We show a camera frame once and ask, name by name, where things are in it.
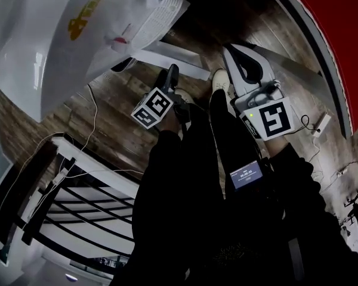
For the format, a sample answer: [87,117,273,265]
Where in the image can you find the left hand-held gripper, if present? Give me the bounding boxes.
[130,63,192,130]

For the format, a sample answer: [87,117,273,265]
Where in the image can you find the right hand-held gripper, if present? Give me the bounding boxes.
[221,42,294,142]

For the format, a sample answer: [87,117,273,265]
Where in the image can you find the person's left forearm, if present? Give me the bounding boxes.
[130,123,195,286]

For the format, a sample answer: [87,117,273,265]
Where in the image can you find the person's right forearm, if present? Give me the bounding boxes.
[261,135,358,286]

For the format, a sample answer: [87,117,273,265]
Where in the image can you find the person's white left shoe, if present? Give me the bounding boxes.
[173,87,195,105]

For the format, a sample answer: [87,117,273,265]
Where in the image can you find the person's white shoe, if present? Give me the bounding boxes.
[173,87,195,105]
[211,68,231,92]

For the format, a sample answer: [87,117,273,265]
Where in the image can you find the person's white right shoe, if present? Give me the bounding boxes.
[211,68,231,92]

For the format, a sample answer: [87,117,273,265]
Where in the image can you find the white drip tray grille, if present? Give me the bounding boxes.
[130,0,186,51]

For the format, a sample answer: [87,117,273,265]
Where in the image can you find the person's right leg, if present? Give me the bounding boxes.
[208,88,287,220]

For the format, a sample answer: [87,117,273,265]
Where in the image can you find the person's leg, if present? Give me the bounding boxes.
[208,88,287,220]
[155,100,227,286]

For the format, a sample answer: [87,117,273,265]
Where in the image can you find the person's left leg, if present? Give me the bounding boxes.
[155,100,227,286]

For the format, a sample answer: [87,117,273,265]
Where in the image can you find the white power strip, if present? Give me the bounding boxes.
[311,113,332,138]

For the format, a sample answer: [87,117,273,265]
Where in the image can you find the small black screen device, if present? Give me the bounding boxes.
[229,160,264,192]

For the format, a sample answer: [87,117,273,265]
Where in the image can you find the white plug adapter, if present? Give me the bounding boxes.
[51,167,70,186]

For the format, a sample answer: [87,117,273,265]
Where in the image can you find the white shelf rack black bars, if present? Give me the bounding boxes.
[16,134,141,260]

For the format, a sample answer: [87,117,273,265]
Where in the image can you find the grey curved door frame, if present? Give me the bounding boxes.
[264,0,354,140]

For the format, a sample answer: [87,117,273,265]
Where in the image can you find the thin white cable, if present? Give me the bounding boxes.
[0,83,144,241]

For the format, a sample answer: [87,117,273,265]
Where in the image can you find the thin black cable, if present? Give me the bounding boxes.
[291,114,322,134]

